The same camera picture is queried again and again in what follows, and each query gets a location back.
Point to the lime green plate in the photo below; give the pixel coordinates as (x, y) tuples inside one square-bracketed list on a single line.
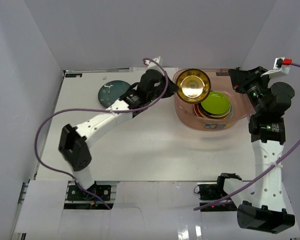
[(216, 104)]

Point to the pink translucent plastic bin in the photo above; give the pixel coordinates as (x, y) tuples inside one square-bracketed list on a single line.
[(220, 82)]

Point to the dark blue ceramic plate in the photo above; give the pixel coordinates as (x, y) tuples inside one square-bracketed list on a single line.
[(111, 91)]

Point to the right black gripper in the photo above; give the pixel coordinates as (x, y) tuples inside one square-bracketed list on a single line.
[(241, 79)]

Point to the yellow patterned plate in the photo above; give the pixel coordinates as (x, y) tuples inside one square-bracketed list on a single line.
[(194, 85)]

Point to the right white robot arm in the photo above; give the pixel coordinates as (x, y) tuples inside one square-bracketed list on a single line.
[(265, 209)]

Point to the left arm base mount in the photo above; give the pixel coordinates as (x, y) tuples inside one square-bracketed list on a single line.
[(97, 197)]

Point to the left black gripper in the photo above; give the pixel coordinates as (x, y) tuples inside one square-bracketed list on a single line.
[(166, 88)]

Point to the papers at table back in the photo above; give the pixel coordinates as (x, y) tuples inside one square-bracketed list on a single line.
[(169, 70)]

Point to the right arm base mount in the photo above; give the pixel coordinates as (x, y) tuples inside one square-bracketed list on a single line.
[(208, 193)]

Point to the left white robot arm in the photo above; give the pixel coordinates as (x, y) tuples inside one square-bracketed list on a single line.
[(75, 141)]

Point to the red and teal plate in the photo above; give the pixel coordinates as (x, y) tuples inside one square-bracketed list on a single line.
[(202, 113)]

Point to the black label sticker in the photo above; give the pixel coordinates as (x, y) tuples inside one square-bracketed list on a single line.
[(73, 75)]

